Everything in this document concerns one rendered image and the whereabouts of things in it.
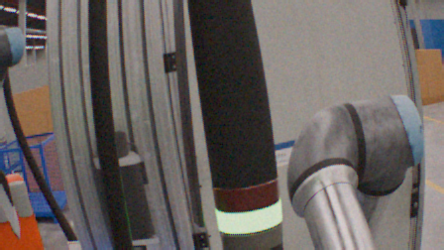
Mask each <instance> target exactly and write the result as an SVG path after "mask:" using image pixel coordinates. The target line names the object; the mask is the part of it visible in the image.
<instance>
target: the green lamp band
mask: <svg viewBox="0 0 444 250"><path fill-rule="evenodd" d="M216 214H217V220H218V226H219V230H220V231H224V232H228V233H252V232H257V231H262V230H265V229H268V228H271V227H273V226H276V225H277V224H279V223H280V222H281V220H282V218H281V205H280V201H279V203H277V204H276V205H274V206H271V207H268V208H265V209H261V210H256V211H251V212H243V213H221V212H219V211H217V210H216Z"/></svg>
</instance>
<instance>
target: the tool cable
mask: <svg viewBox="0 0 444 250"><path fill-rule="evenodd" d="M87 4H88V7H87V9H88V12H87V13H88V17H87V18H88V22H87V23H88V27H87V28H88V32H87V33H88V47H89V49H88V53H89V56H88V58H89V75H90V79H89V81H90V93H91V105H92V111H93V124H94V131H95V137H96V144H97V151H98V158H99V166H100V173H101V181H102V183H103V189H104V197H105V199H106V208H107V211H108V218H109V222H110V230H111V233H112V240H113V247H114V250H133V242H132V233H131V231H130V223H129V217H128V211H127V207H126V199H125V196H124V188H123V182H122V179H121V170H120V162H119V155H118V148H117V141H116V132H115V125H114V118H113V112H112V98H111V92H110V91H111V85H110V74H109V56H108V52H109V50H108V34H107V32H108V29H107V25H108V23H107V20H108V19H107V14H108V13H107V0H88V3H87Z"/></svg>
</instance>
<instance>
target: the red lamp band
mask: <svg viewBox="0 0 444 250"><path fill-rule="evenodd" d="M278 184H279V178H278V177H277V179H275V180H274V181H272V182H269V183H266V184H263V185H259V186H255V187H243V188H239V189H218V188H214V187H212V190H213V196H214V203H215V207H216V208H217V209H220V210H224V211H246V210H250V209H253V208H258V207H262V206H266V205H269V204H272V203H274V202H276V201H278V200H279V199H280V192H279V185H278Z"/></svg>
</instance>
